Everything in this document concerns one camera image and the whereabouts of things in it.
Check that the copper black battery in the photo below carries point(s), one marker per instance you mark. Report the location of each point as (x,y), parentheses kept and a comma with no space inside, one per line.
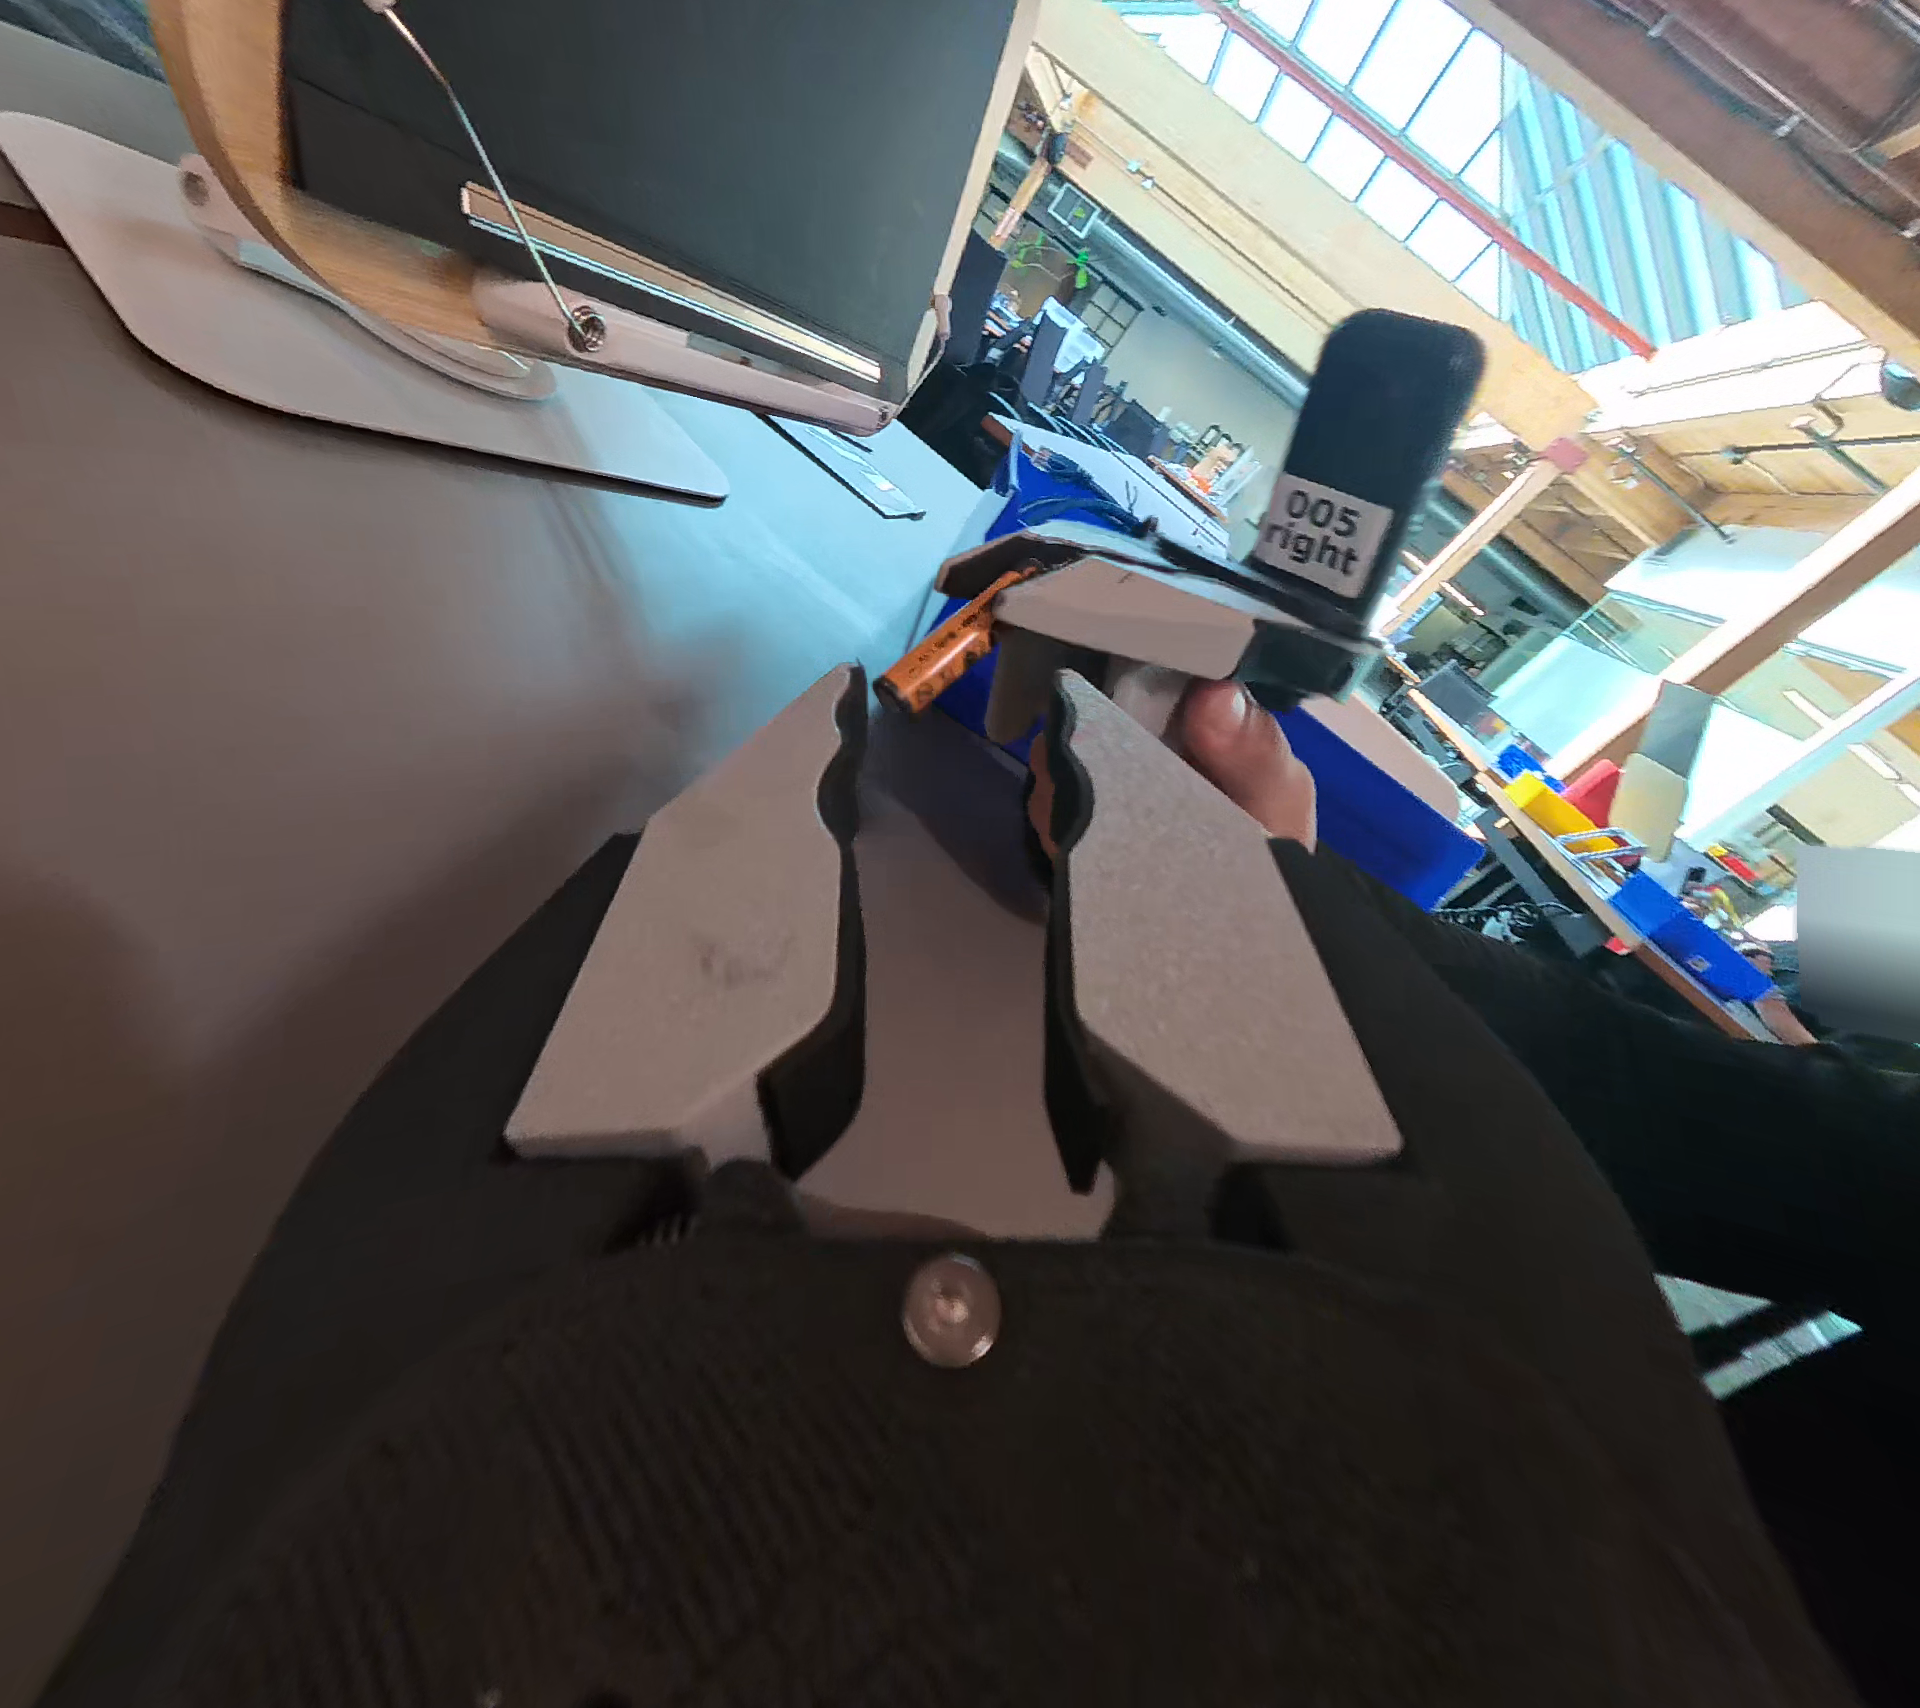
(931,659)

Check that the person's right forearm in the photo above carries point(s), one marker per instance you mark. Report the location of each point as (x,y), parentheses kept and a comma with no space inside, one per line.
(1620,1048)

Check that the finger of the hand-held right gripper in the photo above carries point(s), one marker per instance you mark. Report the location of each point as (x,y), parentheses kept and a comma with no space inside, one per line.
(1127,615)

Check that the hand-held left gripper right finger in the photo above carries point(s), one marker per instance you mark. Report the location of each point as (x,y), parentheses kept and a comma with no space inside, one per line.
(1230,989)

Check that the person's right hand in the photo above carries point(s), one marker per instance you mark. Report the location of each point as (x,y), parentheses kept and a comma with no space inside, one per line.
(1247,765)

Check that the blue plastic bin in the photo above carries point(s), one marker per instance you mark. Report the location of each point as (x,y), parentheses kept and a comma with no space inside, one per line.
(1350,778)

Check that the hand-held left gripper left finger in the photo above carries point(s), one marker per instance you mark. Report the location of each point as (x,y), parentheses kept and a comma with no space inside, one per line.
(676,989)

